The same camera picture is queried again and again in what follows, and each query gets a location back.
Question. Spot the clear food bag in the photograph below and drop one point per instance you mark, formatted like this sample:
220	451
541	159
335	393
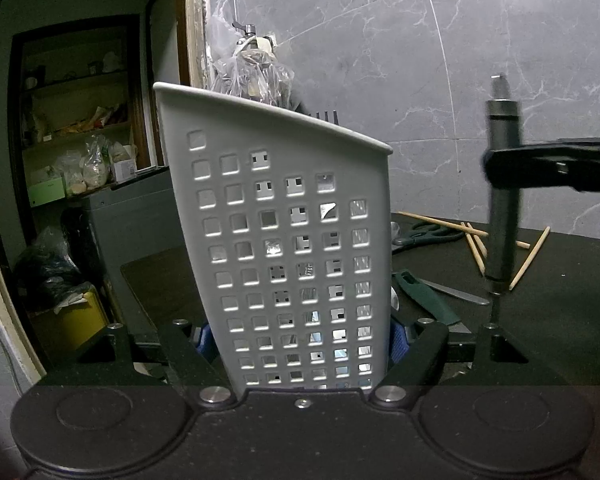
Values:
96	165

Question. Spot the yellow box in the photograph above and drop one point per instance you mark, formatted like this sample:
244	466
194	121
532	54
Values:
75	325

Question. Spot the black trash bag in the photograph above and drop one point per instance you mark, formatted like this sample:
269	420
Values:
50	265

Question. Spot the cream door frame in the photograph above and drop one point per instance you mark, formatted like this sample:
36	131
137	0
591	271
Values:
195	35

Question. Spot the white cardboard box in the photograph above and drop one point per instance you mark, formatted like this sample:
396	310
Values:
124	165

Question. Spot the green box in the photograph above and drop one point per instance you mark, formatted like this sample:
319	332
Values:
46	190

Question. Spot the grey cabinet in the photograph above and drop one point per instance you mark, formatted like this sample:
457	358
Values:
130	220

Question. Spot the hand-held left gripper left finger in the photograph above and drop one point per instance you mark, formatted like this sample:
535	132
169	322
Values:
207	342

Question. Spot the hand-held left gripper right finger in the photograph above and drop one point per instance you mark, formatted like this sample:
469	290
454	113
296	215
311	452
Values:
399	342

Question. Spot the metal wall tap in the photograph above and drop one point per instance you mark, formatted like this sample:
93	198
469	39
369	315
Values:
245	27

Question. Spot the metal fork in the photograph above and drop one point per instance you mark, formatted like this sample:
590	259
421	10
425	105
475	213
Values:
325	117

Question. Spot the wooden shelf unit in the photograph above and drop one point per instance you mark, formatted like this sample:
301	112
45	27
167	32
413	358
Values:
80	82

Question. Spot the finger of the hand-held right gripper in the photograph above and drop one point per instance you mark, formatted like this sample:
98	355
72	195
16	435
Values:
595	143
530	167

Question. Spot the white perforated utensil basket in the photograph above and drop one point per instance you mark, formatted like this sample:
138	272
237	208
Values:
280	135

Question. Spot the large clear hanging bag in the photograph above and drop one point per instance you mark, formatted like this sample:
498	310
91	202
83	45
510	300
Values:
250	80

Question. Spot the metal spoon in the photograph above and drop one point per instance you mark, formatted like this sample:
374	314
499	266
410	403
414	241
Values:
395	300

